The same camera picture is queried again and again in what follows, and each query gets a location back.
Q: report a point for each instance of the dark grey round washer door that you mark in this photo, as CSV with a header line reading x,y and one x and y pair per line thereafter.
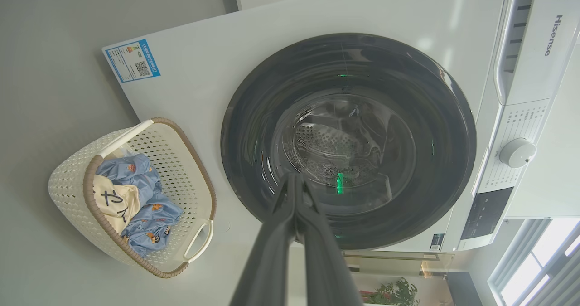
x,y
435,170

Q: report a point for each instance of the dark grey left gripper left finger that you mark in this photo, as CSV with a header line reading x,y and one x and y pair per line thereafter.
x,y
265,256

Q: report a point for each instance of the green potted plant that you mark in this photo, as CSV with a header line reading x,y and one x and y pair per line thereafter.
x,y
394,294

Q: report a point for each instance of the cream garment with black lettering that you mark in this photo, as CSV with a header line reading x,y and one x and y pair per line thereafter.
x,y
115,201

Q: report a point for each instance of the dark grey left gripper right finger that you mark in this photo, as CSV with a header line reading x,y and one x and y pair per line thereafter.
x,y
328,260

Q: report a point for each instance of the bright window with blinds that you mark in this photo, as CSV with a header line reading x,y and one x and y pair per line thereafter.
x,y
534,269

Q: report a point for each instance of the white Hisense washing machine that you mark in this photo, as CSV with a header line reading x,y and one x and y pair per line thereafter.
x,y
204,61

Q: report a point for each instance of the blue printed garment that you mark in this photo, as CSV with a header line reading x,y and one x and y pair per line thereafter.
x,y
149,215

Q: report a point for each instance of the white appliance control dial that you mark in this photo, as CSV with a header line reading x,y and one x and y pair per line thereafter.
x,y
516,152

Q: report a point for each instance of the blue energy label sticker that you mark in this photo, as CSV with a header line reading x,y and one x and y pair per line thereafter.
x,y
133,61

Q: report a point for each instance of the cream perforated laundry basket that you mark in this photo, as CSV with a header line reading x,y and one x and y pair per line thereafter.
x,y
172,161

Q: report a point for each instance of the washing machine drum with clothes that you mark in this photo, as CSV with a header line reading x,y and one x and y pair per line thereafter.
x,y
335,143

